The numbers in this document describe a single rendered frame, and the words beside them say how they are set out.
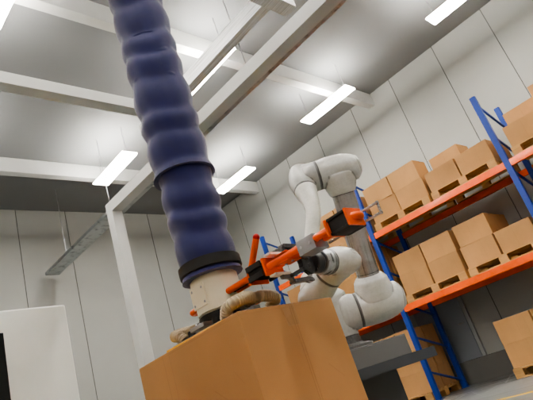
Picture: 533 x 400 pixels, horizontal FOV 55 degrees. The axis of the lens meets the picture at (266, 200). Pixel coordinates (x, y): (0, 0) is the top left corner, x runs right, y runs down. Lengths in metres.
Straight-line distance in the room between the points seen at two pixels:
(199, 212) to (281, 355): 0.61
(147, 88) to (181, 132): 0.24
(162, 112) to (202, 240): 0.54
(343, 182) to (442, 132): 8.61
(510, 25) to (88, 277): 10.04
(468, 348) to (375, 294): 8.36
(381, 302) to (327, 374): 0.75
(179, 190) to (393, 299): 1.03
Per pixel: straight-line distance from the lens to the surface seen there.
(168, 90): 2.07
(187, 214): 1.83
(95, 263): 12.67
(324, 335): 1.65
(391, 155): 11.30
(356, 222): 1.41
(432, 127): 10.92
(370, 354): 2.15
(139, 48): 2.22
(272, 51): 4.08
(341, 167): 2.26
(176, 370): 1.74
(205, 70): 3.99
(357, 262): 1.87
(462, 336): 10.61
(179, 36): 8.24
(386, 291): 2.30
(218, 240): 1.79
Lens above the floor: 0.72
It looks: 21 degrees up
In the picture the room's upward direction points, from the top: 19 degrees counter-clockwise
